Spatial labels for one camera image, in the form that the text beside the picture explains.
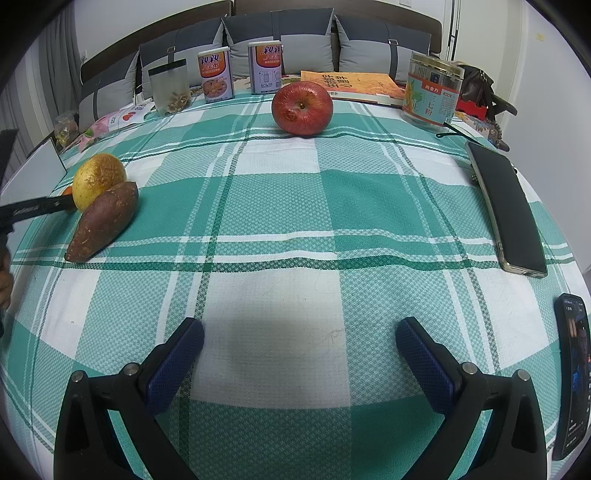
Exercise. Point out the red box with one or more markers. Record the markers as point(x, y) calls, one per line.
point(471, 110)

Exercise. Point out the brown headboard panel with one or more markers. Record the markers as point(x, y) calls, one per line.
point(346, 7)
point(138, 32)

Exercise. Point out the grey curtain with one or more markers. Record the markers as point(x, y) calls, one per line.
point(46, 69)

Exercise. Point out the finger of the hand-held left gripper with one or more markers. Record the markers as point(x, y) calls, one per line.
point(32, 210)
point(8, 154)

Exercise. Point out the clear jar with black lid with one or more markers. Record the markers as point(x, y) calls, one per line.
point(170, 90)

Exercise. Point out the floral blanket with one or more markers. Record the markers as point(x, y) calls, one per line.
point(489, 131)

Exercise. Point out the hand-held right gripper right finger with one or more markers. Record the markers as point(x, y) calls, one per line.
point(425, 369)

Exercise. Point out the orange book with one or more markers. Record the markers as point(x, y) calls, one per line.
point(351, 85)

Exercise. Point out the pink labelled can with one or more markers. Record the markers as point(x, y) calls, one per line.
point(215, 76)
point(265, 67)

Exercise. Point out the grey two-tone pillow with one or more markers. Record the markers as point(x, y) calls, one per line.
point(184, 46)
point(108, 92)
point(277, 32)
point(383, 44)

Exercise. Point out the yellow pear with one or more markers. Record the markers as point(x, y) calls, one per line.
point(99, 180)

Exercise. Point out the black phone dark screen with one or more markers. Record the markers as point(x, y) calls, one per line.
point(508, 207)

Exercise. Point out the white and red snack packet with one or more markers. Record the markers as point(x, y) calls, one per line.
point(131, 113)

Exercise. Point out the sweet potato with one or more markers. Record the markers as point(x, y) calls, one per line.
point(104, 221)

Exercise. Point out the clear jar of snacks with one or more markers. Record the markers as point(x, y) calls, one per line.
point(62, 129)

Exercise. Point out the pink snack packet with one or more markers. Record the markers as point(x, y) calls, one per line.
point(94, 131)

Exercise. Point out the white tray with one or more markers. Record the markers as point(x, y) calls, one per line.
point(46, 159)

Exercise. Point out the clear jar with printed label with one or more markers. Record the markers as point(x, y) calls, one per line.
point(431, 94)

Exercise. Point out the red apple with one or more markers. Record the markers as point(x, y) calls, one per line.
point(302, 108)

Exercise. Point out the dark handbag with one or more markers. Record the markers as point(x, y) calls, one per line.
point(475, 85)

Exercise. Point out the black phone lit screen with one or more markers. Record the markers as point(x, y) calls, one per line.
point(572, 378)

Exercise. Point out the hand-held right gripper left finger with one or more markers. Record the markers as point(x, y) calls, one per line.
point(178, 364)

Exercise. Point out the green checked tablecloth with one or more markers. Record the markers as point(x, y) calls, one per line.
point(286, 286)

